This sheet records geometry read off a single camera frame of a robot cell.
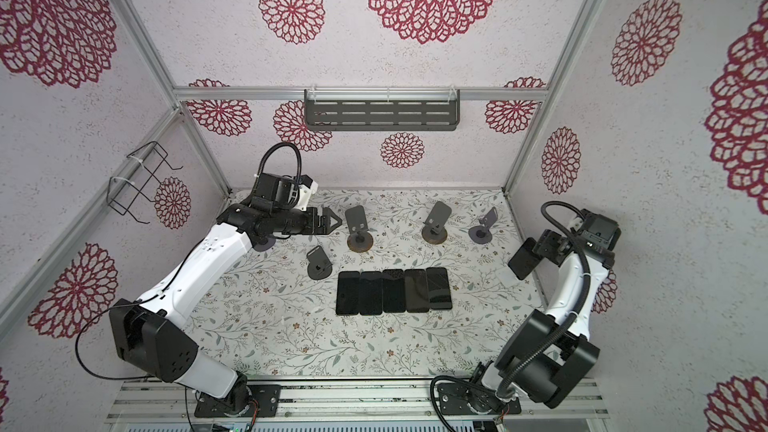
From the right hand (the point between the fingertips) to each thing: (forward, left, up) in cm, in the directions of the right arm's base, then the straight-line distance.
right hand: (557, 242), depth 79 cm
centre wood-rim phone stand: (+12, +55, -18) cm, 59 cm away
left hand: (+1, +61, +4) cm, 61 cm away
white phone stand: (+1, +7, -21) cm, 22 cm away
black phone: (+9, -1, -23) cm, 24 cm away
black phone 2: (-4, +58, -24) cm, 63 cm away
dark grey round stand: (-1, +66, -14) cm, 68 cm away
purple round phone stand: (+18, +12, -20) cm, 30 cm away
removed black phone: (-3, +29, -21) cm, 36 cm away
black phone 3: (-5, +50, -23) cm, 55 cm away
